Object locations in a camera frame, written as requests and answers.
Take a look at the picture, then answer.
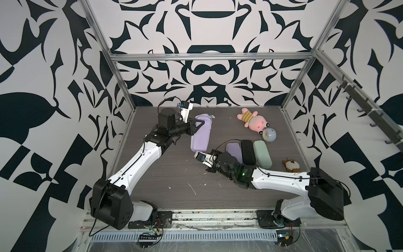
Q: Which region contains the lavender umbrella case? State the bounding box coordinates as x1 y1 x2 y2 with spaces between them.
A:
226 142 243 164

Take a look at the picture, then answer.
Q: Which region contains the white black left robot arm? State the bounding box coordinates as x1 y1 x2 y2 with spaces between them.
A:
90 103 213 230

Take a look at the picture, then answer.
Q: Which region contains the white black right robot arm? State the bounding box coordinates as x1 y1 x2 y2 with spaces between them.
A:
195 152 344 221

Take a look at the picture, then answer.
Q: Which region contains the pink plush pig toy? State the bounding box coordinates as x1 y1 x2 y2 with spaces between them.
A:
237 108 270 134

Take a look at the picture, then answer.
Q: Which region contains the blue round alarm clock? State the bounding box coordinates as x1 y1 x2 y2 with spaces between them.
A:
259 128 277 143

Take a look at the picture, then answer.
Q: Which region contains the brown white plush dog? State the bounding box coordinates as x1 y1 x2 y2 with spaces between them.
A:
282 158 301 173

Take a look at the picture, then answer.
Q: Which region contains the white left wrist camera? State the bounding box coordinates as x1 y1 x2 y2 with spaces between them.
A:
179 101 193 123

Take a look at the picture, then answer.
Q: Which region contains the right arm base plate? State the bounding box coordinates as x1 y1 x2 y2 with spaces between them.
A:
256 210 301 229

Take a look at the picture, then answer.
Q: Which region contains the white perforated cable tray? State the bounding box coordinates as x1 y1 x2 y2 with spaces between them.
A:
91 230 278 242

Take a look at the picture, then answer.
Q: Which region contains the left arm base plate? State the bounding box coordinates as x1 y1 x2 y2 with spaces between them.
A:
128 211 173 229

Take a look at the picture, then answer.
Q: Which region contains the aluminium cage frame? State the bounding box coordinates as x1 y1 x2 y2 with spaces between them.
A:
77 0 403 209

